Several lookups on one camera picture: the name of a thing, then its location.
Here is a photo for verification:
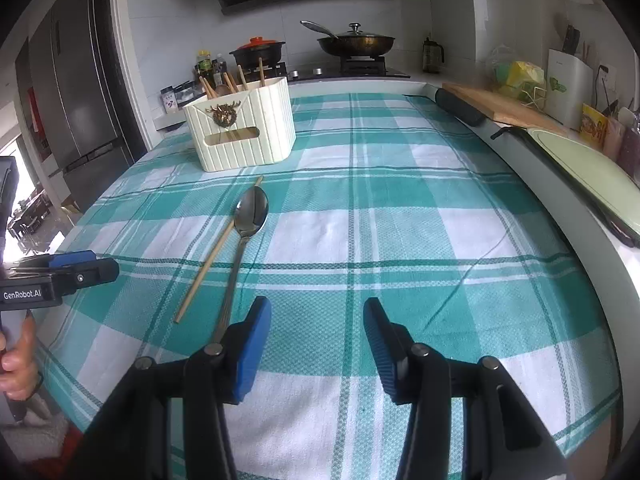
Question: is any black frying pan glass lid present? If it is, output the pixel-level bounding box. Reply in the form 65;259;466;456
300;20;397;59

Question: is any pink cup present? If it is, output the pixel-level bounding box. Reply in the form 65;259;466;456
602;119;626;162

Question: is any white knife block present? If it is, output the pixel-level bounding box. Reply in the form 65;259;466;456
545;49;594;130

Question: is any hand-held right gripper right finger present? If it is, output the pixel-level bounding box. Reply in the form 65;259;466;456
363;297;567;480

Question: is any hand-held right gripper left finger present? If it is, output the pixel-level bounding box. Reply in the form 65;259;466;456
70;296;272;480

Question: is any glass french press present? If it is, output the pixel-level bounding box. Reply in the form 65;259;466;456
422;36;446;76

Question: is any yellow snack packet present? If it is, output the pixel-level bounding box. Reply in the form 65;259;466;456
580;103;609;152

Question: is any teal checked tablecloth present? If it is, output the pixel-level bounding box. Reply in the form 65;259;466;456
35;92;622;480

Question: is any pale green black-rimmed tray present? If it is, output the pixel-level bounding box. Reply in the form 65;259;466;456
490;125;640;250

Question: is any black gas stove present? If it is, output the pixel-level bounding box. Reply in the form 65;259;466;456
272;56;412;82

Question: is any person's left hand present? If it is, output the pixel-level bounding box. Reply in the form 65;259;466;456
0;310;40;402

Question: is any wooden cutting board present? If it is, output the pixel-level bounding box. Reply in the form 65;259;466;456
442;82;572;135

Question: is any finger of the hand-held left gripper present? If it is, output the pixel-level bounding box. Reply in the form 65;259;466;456
7;251;120;297

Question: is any cream ribbed utensil holder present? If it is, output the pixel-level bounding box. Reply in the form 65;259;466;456
182;76;297;173

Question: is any yellow green plastic bag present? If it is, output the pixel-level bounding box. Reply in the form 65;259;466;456
486;45;547;107

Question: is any sauce bottle yellow cap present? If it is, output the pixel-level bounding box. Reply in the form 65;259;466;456
195;50;214;86

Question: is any steel spoon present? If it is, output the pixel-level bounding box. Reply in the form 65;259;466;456
212;186;270;346

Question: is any black pot orange lid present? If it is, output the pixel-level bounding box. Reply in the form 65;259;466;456
229;35;287;67

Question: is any dark purple cup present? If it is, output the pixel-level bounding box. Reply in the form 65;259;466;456
620;122;640;173

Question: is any person's clothing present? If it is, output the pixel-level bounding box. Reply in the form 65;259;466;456
0;400;97;480

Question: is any grey refrigerator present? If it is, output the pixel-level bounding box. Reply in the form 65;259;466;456
14;0;135;207

